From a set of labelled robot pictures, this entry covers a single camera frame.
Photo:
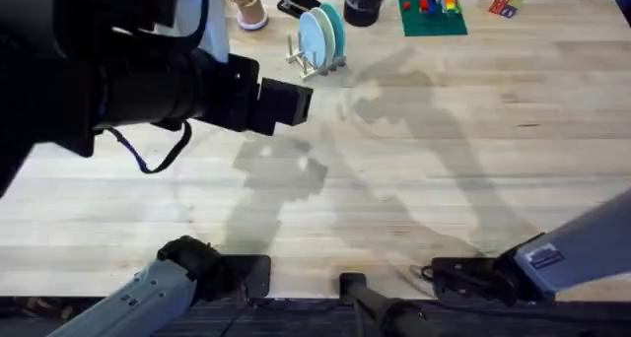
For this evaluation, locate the pale green round plate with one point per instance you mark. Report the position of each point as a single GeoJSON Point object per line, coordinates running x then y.
{"type": "Point", "coordinates": [329, 34]}

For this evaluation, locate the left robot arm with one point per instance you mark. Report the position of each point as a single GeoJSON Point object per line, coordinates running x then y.
{"type": "Point", "coordinates": [138, 90]}

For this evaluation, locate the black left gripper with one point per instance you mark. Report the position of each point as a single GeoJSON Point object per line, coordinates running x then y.
{"type": "Point", "coordinates": [209, 90]}

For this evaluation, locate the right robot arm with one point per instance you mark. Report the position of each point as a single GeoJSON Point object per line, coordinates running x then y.
{"type": "Point", "coordinates": [581, 248]}

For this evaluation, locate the light blue round plate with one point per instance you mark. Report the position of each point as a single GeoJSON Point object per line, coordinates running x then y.
{"type": "Point", "coordinates": [310, 39]}

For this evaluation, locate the person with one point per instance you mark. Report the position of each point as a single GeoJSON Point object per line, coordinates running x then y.
{"type": "Point", "coordinates": [214, 17]}

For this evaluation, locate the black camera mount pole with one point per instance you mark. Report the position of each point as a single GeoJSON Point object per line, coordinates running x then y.
{"type": "Point", "coordinates": [374, 302]}

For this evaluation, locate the green board with toy blocks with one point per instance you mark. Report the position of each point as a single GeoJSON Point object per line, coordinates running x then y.
{"type": "Point", "coordinates": [431, 19]}

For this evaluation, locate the black round container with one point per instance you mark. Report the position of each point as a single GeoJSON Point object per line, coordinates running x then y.
{"type": "Point", "coordinates": [362, 14]}

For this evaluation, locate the teal round plate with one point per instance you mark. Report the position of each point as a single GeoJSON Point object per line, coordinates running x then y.
{"type": "Point", "coordinates": [338, 29]}

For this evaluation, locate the wooden peg rack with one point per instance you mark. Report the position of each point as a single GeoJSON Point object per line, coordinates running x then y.
{"type": "Point", "coordinates": [315, 73]}

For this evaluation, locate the pink cup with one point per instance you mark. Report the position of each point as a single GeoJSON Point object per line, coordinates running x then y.
{"type": "Point", "coordinates": [250, 9]}

